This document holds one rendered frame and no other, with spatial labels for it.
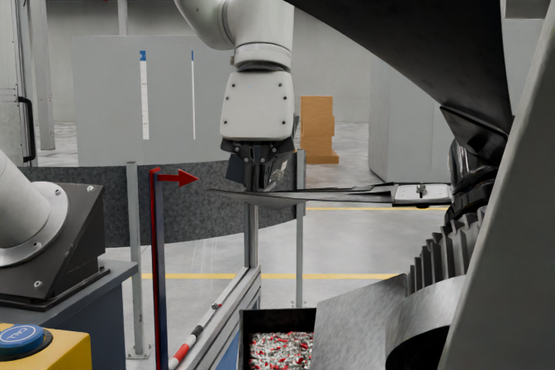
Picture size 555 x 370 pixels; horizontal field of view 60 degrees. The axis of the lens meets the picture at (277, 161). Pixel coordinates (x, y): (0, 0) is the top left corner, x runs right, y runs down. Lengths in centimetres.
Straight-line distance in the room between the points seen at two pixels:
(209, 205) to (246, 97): 183
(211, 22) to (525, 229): 57
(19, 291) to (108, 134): 614
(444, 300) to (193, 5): 52
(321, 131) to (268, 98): 806
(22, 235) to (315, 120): 791
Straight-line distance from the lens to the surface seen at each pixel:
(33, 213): 97
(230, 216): 254
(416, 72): 52
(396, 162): 682
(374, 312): 61
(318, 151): 876
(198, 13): 74
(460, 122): 54
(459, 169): 60
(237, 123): 67
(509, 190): 25
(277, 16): 70
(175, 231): 246
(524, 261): 30
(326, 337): 65
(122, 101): 694
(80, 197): 101
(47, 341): 50
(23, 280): 96
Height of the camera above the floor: 129
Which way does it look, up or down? 8 degrees down
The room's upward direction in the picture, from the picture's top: straight up
